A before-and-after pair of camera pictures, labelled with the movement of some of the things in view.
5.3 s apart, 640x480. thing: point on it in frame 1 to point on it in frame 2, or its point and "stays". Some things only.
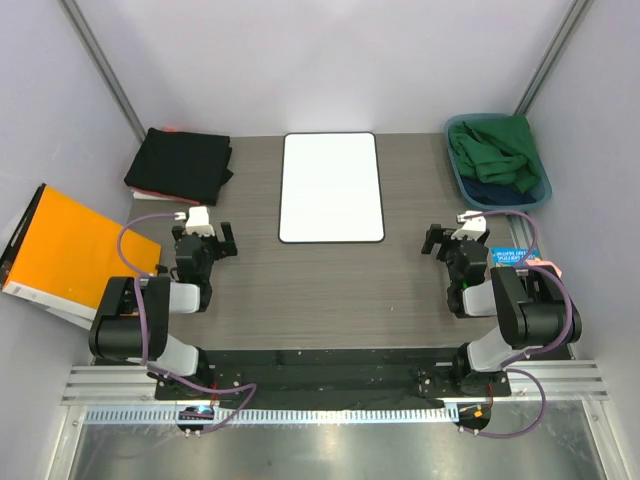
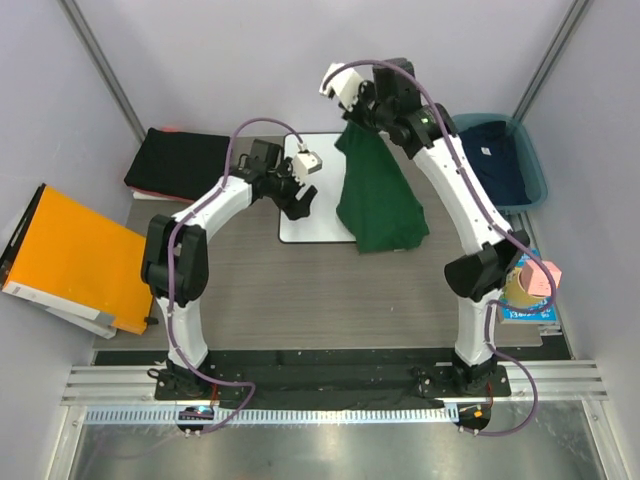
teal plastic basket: (498, 161) stays
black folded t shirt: (184, 166) stays
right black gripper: (435, 235) to (365, 90)
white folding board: (330, 189) stays
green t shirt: (497, 150) to (376, 200)
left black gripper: (227, 248) to (293, 207)
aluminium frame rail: (561, 379) stays
